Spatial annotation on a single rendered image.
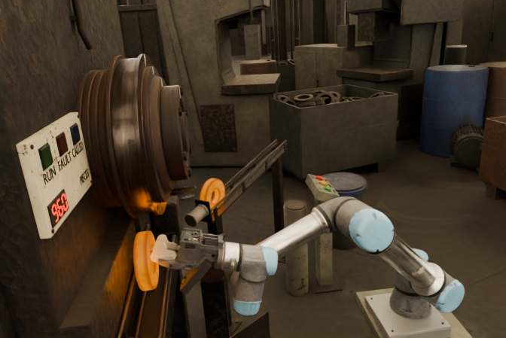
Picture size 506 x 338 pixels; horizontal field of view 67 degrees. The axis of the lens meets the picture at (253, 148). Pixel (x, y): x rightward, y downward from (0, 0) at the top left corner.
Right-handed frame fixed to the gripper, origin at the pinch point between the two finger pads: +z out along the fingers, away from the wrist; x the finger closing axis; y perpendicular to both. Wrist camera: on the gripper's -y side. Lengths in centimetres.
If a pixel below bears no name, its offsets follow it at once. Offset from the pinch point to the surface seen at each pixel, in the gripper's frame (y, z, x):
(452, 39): 125, -457, -607
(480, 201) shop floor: -27, -235, -159
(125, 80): 43.7, 11.1, -7.2
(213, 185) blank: -4, -20, -62
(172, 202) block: -4.0, -3.8, -40.5
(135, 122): 35.9, 6.3, 1.0
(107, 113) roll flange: 36.6, 13.1, -0.2
